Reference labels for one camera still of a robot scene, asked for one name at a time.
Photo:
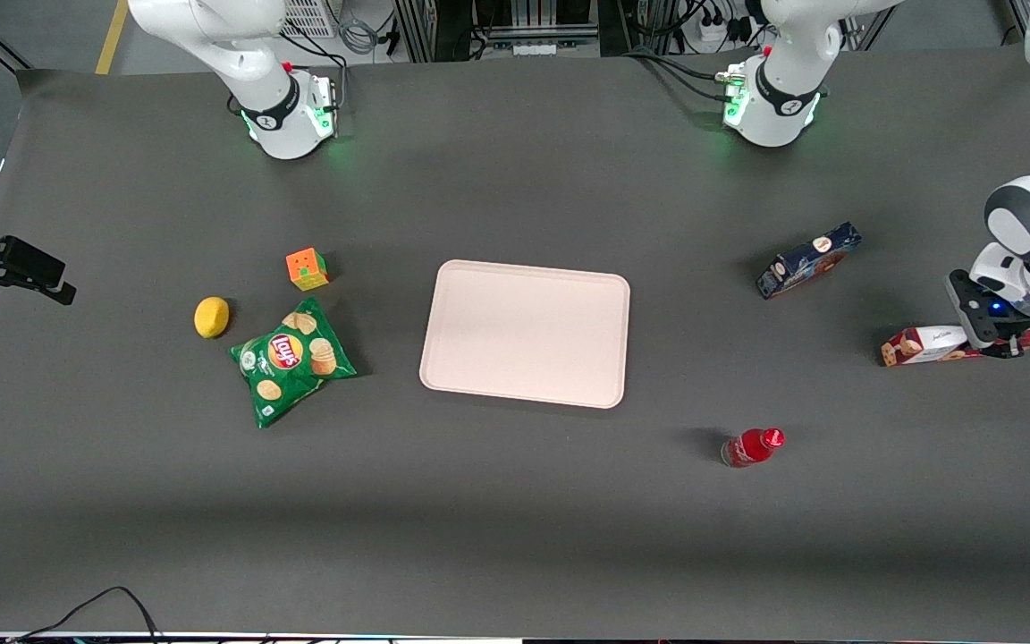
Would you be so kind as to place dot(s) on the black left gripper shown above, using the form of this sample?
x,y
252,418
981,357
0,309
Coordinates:
x,y
1012,326

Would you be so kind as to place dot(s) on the red cookie box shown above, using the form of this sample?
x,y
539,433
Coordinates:
x,y
926,344

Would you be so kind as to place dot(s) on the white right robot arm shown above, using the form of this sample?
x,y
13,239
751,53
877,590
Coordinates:
x,y
274,107

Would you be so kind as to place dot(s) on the blue cookie box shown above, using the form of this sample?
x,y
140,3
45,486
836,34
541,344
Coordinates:
x,y
807,260

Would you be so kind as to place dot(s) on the white vented box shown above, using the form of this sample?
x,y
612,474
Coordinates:
x,y
309,16

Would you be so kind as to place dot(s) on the pale pink plastic tray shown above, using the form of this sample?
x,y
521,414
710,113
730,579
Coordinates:
x,y
526,333

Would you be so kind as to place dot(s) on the yellow lemon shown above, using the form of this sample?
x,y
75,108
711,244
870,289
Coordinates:
x,y
211,317

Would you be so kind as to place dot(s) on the red drink bottle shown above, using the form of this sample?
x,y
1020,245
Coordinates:
x,y
750,447

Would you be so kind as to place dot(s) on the green chips bag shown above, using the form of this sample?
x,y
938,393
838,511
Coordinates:
x,y
291,362

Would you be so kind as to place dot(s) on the colourful puzzle cube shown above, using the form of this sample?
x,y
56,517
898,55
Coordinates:
x,y
307,269

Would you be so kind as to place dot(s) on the white power strip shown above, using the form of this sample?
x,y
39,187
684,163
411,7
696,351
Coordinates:
x,y
722,31

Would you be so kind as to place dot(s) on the dark metal equipment rack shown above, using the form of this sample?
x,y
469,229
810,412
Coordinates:
x,y
515,22

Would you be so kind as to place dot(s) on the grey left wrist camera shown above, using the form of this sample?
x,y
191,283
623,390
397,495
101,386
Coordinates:
x,y
973,309

